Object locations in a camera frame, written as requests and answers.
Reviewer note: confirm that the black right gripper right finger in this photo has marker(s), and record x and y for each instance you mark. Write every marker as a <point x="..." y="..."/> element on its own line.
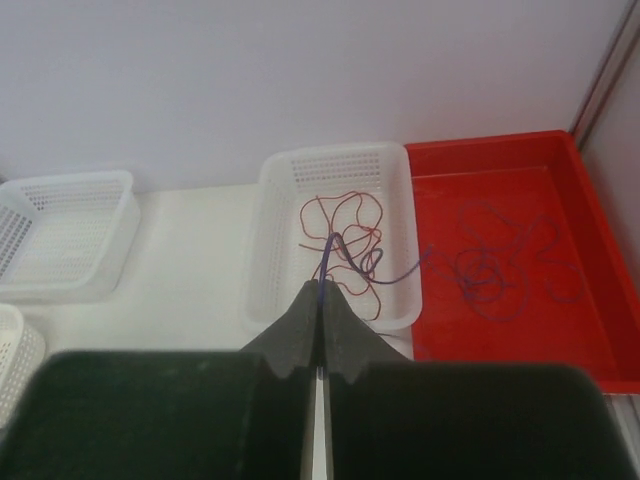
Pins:
<point x="388" y="417"/>

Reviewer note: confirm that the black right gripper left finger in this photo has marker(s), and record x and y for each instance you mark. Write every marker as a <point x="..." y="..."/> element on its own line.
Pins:
<point x="245" y="414"/>

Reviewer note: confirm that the white rectangular basket centre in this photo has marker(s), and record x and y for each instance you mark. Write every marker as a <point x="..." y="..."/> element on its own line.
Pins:
<point x="361" y="191"/>

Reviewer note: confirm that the white rectangular basket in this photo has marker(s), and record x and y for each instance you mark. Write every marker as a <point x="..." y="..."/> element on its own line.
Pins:
<point x="65" y="238"/>
<point x="361" y="191"/>

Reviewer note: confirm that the red plastic tray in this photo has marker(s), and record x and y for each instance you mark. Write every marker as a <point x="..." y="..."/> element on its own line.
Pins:
<point x="521" y="263"/>

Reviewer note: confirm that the white oval basket left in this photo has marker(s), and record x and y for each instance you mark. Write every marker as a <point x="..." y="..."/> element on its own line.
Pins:
<point x="22" y="351"/>

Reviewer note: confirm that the white rectangular basket back left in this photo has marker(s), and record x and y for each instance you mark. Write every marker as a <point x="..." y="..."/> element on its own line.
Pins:
<point x="65" y="238"/>

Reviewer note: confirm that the aluminium corner post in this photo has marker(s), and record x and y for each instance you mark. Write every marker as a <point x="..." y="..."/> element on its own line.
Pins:
<point x="612" y="66"/>

